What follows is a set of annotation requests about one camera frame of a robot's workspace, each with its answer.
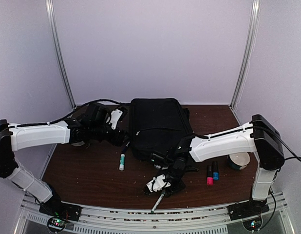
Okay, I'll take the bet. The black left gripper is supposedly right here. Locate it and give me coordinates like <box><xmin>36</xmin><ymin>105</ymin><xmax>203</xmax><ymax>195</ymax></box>
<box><xmin>90</xmin><ymin>123</ymin><xmax>131</xmax><ymax>147</ymax></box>

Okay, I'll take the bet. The thin green white pen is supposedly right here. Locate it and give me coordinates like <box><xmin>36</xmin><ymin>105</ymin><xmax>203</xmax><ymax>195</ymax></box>
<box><xmin>150</xmin><ymin>191</ymin><xmax>165</xmax><ymax>214</ymax></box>

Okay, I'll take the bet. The black student backpack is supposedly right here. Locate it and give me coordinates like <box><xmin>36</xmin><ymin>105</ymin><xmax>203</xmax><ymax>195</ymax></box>
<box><xmin>129</xmin><ymin>98</ymin><xmax>193</xmax><ymax>163</ymax></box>

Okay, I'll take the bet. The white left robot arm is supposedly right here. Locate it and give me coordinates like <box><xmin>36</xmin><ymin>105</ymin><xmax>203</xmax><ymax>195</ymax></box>
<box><xmin>0</xmin><ymin>118</ymin><xmax>127</xmax><ymax>216</ymax></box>

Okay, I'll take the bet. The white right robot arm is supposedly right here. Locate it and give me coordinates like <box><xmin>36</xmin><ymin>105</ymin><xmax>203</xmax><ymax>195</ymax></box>
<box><xmin>171</xmin><ymin>114</ymin><xmax>301</xmax><ymax>215</ymax></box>

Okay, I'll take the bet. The small black pen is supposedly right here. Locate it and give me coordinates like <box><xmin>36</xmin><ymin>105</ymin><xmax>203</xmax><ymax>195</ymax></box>
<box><xmin>122</xmin><ymin>142</ymin><xmax>130</xmax><ymax>154</ymax></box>

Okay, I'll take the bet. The pink capped black highlighter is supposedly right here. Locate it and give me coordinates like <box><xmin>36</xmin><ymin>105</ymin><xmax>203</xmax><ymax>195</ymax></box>
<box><xmin>207</xmin><ymin>165</ymin><xmax>213</xmax><ymax>186</ymax></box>

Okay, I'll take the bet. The blue capped black highlighter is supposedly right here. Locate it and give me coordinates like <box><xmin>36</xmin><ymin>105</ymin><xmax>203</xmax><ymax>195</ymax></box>
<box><xmin>212</xmin><ymin>161</ymin><xmax>219</xmax><ymax>181</ymax></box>

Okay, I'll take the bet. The blue white ceramic bowl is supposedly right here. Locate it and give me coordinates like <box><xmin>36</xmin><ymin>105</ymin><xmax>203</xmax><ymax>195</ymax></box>
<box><xmin>227</xmin><ymin>153</ymin><xmax>250</xmax><ymax>170</ymax></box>

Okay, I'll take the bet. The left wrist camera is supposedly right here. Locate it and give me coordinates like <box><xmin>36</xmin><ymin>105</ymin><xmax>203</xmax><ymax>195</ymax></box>
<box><xmin>84</xmin><ymin>103</ymin><xmax>109</xmax><ymax>126</ymax></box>

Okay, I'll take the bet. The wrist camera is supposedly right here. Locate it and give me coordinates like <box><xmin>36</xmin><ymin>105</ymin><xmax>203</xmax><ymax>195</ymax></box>
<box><xmin>150</xmin><ymin>153</ymin><xmax>174</xmax><ymax>170</ymax></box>
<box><xmin>84</xmin><ymin>103</ymin><xmax>109</xmax><ymax>126</ymax></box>

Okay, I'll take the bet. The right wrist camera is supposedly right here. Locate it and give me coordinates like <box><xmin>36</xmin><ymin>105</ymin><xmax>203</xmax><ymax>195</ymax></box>
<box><xmin>150</xmin><ymin>153</ymin><xmax>174</xmax><ymax>170</ymax></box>

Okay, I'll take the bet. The left aluminium corner post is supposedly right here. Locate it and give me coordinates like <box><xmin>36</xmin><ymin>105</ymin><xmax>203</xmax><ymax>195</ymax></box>
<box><xmin>45</xmin><ymin>0</ymin><xmax>76</xmax><ymax>110</ymax></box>

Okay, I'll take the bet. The aluminium corner post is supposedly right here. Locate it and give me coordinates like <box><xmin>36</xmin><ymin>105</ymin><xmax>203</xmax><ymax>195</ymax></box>
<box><xmin>45</xmin><ymin>0</ymin><xmax>76</xmax><ymax>110</ymax></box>
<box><xmin>230</xmin><ymin>0</ymin><xmax>261</xmax><ymax>111</ymax></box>

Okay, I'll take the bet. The right aluminium corner post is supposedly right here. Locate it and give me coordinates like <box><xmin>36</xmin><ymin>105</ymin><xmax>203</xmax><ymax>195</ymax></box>
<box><xmin>230</xmin><ymin>0</ymin><xmax>261</xmax><ymax>111</ymax></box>

